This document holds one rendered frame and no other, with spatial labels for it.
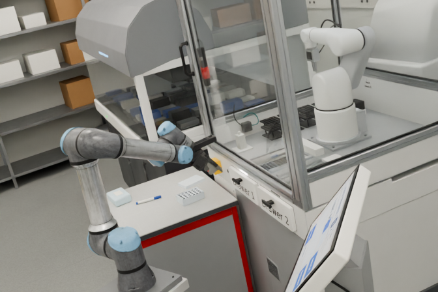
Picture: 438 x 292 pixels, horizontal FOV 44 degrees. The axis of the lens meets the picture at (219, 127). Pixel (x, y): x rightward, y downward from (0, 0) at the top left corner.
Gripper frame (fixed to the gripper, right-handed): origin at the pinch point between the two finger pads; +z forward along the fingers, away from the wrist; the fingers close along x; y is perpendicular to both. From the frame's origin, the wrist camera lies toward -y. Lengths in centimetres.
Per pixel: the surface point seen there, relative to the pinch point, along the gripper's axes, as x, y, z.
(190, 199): -24.0, 21.1, 11.4
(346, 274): 105, 4, -3
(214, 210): -9.9, 17.6, 18.4
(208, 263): -11, 41, 36
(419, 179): 55, -48, 48
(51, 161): -367, 99, 34
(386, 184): 55, -37, 35
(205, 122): -41.4, -15.0, -1.2
